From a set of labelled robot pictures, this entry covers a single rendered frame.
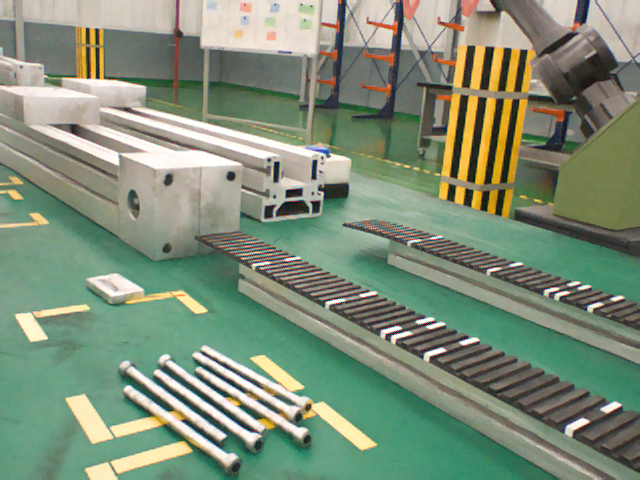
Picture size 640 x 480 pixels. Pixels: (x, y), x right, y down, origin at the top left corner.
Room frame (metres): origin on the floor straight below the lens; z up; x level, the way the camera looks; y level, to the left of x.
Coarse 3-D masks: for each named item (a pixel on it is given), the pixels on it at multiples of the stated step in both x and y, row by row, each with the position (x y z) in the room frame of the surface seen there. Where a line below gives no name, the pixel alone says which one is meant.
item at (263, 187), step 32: (128, 128) 1.17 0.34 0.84; (160, 128) 1.05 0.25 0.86; (192, 128) 1.12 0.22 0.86; (224, 128) 1.09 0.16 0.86; (256, 160) 0.84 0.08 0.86; (288, 160) 0.91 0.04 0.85; (320, 160) 0.88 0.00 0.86; (256, 192) 0.86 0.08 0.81; (288, 192) 0.89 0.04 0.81; (320, 192) 0.89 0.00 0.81
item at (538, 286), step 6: (552, 276) 0.58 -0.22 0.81; (558, 276) 0.58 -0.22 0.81; (534, 282) 0.56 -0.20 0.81; (540, 282) 0.56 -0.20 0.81; (546, 282) 0.56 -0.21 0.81; (552, 282) 0.56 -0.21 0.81; (558, 282) 0.56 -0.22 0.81; (564, 282) 0.56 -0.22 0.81; (570, 282) 0.57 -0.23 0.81; (528, 288) 0.55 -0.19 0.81; (534, 288) 0.54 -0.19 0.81; (540, 288) 0.54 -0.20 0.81; (546, 288) 0.55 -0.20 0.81; (540, 294) 0.54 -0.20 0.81
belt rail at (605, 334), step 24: (408, 264) 0.67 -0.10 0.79; (432, 264) 0.65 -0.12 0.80; (456, 288) 0.62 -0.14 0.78; (480, 288) 0.60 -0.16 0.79; (504, 288) 0.58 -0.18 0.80; (528, 312) 0.55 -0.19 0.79; (552, 312) 0.54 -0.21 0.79; (576, 312) 0.52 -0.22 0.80; (576, 336) 0.52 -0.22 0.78; (600, 336) 0.50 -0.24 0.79; (624, 336) 0.49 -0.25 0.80
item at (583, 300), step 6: (582, 294) 0.53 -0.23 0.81; (588, 294) 0.53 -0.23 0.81; (594, 294) 0.54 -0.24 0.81; (600, 294) 0.54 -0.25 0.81; (606, 294) 0.54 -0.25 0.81; (612, 294) 0.54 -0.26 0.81; (564, 300) 0.52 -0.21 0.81; (570, 300) 0.52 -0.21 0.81; (576, 300) 0.52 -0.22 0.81; (582, 300) 0.52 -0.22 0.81; (588, 300) 0.52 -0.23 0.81; (594, 300) 0.52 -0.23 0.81; (600, 300) 0.53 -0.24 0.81; (576, 306) 0.51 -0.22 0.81; (582, 306) 0.51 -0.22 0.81
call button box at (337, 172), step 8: (328, 160) 1.00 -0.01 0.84; (336, 160) 1.01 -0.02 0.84; (344, 160) 1.02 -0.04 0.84; (320, 168) 0.99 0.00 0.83; (328, 168) 1.00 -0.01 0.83; (336, 168) 1.01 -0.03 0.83; (344, 168) 1.02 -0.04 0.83; (328, 176) 1.00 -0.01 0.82; (336, 176) 1.01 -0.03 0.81; (344, 176) 1.02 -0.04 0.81; (328, 184) 1.00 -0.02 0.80; (336, 184) 1.01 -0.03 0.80; (344, 184) 1.02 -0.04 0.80; (328, 192) 1.00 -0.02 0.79; (336, 192) 1.01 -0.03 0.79; (344, 192) 1.02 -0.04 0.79
